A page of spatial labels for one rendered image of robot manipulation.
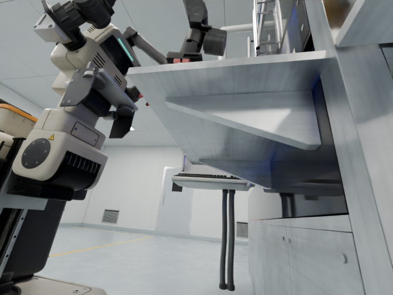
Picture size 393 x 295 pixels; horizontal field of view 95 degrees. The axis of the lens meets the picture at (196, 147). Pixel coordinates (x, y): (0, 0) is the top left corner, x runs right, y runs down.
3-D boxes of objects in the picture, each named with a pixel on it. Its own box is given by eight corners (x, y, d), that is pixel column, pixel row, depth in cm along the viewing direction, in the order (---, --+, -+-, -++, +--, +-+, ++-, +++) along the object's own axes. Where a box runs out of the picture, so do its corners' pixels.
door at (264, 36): (259, 129, 130) (257, 67, 152) (272, 85, 88) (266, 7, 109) (259, 129, 130) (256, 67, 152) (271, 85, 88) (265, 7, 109)
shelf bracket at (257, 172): (270, 189, 83) (268, 162, 88) (271, 188, 80) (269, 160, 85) (197, 185, 90) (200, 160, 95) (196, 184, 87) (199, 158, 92)
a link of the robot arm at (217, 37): (196, 30, 63) (193, 6, 54) (229, 34, 61) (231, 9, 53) (188, 59, 60) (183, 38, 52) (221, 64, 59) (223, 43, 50)
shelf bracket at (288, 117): (315, 150, 37) (306, 98, 42) (321, 144, 35) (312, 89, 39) (161, 148, 44) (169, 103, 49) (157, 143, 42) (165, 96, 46)
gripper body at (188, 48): (200, 58, 49) (206, 38, 51) (165, 55, 51) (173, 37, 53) (203, 75, 54) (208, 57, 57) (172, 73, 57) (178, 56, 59)
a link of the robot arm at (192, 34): (188, 41, 60) (186, 24, 55) (209, 44, 59) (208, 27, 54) (182, 57, 58) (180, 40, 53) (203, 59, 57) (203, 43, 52)
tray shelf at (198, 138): (282, 167, 94) (281, 164, 94) (385, 53, 30) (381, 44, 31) (192, 164, 104) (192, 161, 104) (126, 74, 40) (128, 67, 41)
